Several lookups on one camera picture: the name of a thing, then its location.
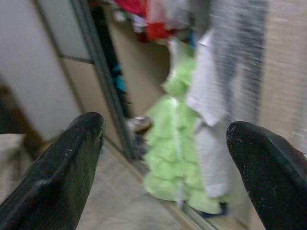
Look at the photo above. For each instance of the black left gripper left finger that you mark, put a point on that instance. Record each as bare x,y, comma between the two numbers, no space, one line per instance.
55,179

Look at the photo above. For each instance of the red clothes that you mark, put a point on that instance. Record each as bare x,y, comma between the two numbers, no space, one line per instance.
156,31

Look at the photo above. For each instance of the teal cloth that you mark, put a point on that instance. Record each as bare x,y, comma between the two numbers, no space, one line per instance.
119,80

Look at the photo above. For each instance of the green ruffled dress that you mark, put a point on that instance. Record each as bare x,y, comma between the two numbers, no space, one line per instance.
168,155

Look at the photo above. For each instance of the white hanging garment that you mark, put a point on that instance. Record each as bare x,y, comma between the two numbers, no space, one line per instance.
206,95

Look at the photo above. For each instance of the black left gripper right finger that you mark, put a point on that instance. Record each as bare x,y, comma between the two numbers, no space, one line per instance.
271,179

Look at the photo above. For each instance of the frosted wardrobe sliding door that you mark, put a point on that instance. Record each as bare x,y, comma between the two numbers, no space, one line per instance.
72,36

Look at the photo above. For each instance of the grey hanging garment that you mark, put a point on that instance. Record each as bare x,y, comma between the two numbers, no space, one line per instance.
239,48

